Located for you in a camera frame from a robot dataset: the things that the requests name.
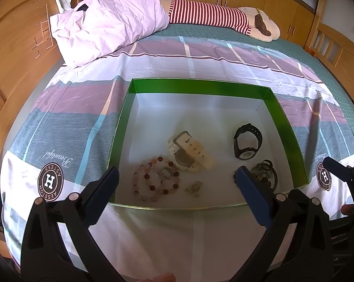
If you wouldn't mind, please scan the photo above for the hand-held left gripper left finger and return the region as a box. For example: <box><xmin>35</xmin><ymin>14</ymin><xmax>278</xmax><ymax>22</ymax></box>
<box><xmin>20</xmin><ymin>166</ymin><xmax>127</xmax><ymax>282</ymax></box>

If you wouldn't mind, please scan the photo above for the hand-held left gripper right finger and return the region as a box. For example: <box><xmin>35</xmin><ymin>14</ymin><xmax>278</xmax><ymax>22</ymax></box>
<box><xmin>230</xmin><ymin>166</ymin><xmax>334</xmax><ymax>282</ymax></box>

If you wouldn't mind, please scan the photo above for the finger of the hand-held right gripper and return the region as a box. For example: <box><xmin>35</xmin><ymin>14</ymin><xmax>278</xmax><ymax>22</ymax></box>
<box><xmin>324</xmin><ymin>157</ymin><xmax>354</xmax><ymax>183</ymax></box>

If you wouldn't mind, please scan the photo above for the black hair ring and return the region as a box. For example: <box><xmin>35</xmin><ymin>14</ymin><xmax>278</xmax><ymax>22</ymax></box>
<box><xmin>255</xmin><ymin>159</ymin><xmax>274</xmax><ymax>172</ymax></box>

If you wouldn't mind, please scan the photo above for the red bead bracelet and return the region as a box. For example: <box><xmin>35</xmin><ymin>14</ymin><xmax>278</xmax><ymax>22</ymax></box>
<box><xmin>131</xmin><ymin>156</ymin><xmax>182</xmax><ymax>202</ymax></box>

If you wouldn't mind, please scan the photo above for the clear crystal jewelry cluster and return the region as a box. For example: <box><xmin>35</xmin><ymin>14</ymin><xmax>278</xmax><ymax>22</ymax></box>
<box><xmin>185</xmin><ymin>180</ymin><xmax>202</xmax><ymax>198</ymax></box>

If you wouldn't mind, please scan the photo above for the small silver bead bracelet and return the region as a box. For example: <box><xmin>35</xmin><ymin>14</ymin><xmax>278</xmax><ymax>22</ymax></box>
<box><xmin>157</xmin><ymin>167</ymin><xmax>173</xmax><ymax>180</ymax></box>

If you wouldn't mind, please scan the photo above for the green cardboard box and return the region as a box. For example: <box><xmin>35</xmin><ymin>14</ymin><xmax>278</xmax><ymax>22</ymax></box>
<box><xmin>108</xmin><ymin>78</ymin><xmax>309</xmax><ymax>210</ymax></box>

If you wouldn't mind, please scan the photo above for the black wrist watch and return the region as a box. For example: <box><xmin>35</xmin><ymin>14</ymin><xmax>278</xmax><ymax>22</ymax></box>
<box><xmin>233</xmin><ymin>123</ymin><xmax>263</xmax><ymax>161</ymax></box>

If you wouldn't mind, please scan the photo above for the white wrist watch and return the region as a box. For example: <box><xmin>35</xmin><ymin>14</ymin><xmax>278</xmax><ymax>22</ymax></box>
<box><xmin>167</xmin><ymin>131</ymin><xmax>215</xmax><ymax>172</ymax></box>

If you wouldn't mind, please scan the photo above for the checked printed bed sheet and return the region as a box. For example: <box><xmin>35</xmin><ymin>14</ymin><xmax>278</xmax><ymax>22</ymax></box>
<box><xmin>1</xmin><ymin>31</ymin><xmax>354</xmax><ymax>274</ymax></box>

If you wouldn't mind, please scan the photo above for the wooden footboard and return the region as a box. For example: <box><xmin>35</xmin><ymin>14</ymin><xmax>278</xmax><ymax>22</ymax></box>
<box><xmin>303</xmin><ymin>18</ymin><xmax>354</xmax><ymax>94</ymax></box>

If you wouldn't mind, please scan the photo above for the teal bed cover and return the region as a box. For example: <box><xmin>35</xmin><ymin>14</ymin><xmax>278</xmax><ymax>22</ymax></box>
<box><xmin>153</xmin><ymin>23</ymin><xmax>354</xmax><ymax>141</ymax></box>

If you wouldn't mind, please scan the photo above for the pale pink pillow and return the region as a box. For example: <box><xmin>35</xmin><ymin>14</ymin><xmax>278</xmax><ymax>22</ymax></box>
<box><xmin>50</xmin><ymin>0</ymin><xmax>170</xmax><ymax>67</ymax></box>

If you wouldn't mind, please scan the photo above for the wooden headboard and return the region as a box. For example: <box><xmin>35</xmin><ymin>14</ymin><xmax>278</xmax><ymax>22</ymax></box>
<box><xmin>0</xmin><ymin>0</ymin><xmax>78</xmax><ymax>141</ymax></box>

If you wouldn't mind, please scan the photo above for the striped plush toy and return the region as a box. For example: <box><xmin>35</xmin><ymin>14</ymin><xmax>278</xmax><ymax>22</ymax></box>
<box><xmin>158</xmin><ymin>0</ymin><xmax>281</xmax><ymax>42</ymax></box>

